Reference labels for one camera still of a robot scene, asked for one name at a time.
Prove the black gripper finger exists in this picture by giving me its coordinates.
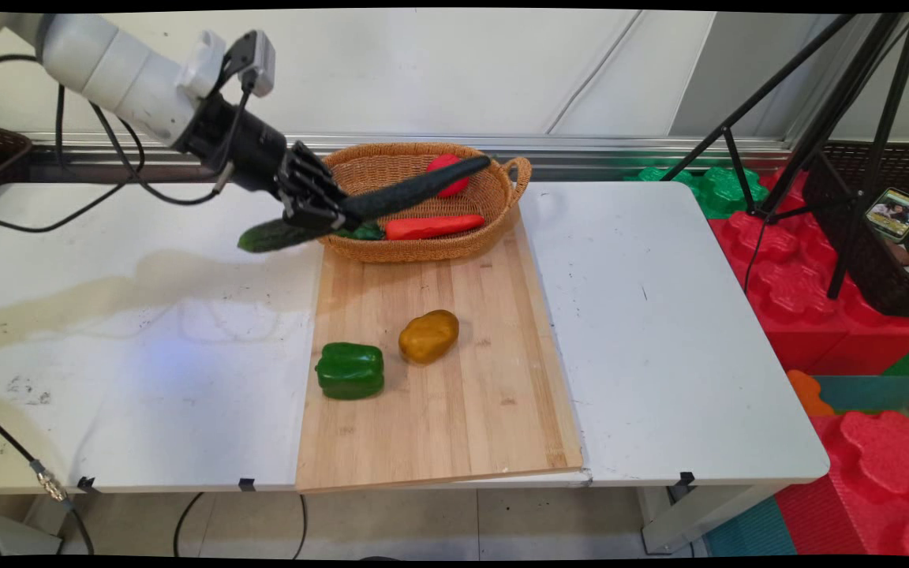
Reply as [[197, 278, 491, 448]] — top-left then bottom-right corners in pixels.
[[287, 140, 349, 207], [281, 196, 350, 235]]

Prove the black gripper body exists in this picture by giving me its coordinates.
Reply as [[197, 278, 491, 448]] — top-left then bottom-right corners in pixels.
[[177, 93, 321, 218]]

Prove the dark green cucumber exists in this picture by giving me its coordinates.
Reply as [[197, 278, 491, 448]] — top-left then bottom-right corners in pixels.
[[237, 155, 493, 254]]

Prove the woven wicker basket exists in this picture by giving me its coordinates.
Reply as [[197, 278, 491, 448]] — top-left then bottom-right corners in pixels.
[[316, 142, 533, 264]]

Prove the orange carrot with green leaves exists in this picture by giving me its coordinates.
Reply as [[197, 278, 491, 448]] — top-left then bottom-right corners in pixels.
[[335, 215, 487, 241]]

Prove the red tomato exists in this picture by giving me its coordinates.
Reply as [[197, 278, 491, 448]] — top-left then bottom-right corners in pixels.
[[425, 154, 471, 198]]

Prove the green bell pepper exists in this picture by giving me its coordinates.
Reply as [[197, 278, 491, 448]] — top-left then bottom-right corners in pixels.
[[314, 342, 386, 401]]

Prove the brown potato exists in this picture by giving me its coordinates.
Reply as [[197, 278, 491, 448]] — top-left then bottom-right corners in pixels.
[[398, 309, 460, 365]]

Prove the wooden cutting board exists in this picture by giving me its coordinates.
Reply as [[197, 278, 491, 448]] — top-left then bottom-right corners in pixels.
[[294, 207, 585, 494]]

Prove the brown plastic crate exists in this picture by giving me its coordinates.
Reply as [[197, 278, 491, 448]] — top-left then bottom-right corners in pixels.
[[0, 120, 34, 207]]

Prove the white table leg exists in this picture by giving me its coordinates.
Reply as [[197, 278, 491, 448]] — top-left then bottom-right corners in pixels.
[[634, 480, 783, 555]]

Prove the large red foam block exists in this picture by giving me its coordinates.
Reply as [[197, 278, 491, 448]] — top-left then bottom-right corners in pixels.
[[707, 168, 909, 376]]

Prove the orange foam piece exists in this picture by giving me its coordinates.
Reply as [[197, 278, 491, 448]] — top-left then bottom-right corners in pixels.
[[786, 369, 836, 417]]

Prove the black mesh basket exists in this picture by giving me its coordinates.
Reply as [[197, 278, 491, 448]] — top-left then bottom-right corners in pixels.
[[801, 142, 909, 319]]

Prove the smartphone with lit screen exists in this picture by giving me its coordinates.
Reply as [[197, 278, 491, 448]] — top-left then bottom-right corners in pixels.
[[864, 187, 909, 242]]

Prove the teal foam block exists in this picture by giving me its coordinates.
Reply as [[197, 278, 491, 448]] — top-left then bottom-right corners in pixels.
[[814, 375, 909, 413]]

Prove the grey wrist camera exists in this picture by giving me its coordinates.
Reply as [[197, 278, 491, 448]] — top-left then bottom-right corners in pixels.
[[221, 29, 277, 99]]

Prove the aluminium wall rail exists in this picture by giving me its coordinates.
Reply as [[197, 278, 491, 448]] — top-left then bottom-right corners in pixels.
[[24, 133, 793, 184]]

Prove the black cable under table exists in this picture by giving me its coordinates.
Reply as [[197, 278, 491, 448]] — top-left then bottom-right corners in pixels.
[[292, 493, 309, 559], [173, 492, 207, 558]]

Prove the black cable with metal connector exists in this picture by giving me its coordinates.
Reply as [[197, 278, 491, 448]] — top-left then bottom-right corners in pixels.
[[0, 402, 96, 555]]

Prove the black camera tripod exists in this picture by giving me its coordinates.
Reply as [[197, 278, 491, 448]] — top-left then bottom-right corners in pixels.
[[660, 12, 909, 302]]

